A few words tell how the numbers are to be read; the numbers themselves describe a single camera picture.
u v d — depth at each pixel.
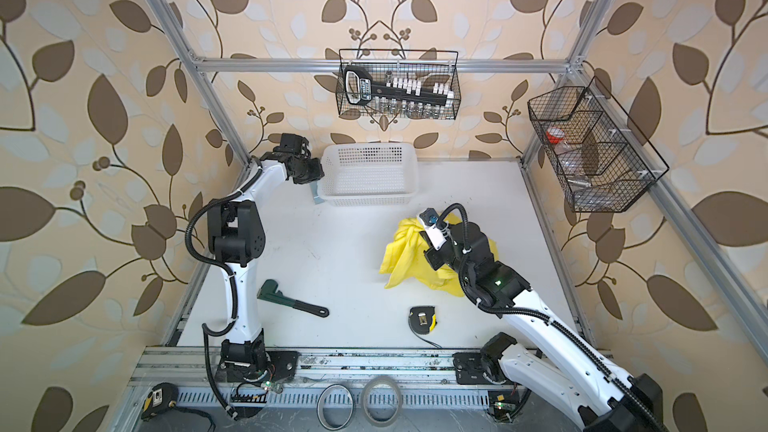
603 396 0.39
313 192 1.00
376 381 0.75
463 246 0.53
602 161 0.73
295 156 0.80
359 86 0.85
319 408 0.70
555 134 0.81
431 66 0.91
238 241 0.59
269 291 0.86
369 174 1.15
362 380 0.74
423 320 0.79
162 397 0.68
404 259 0.73
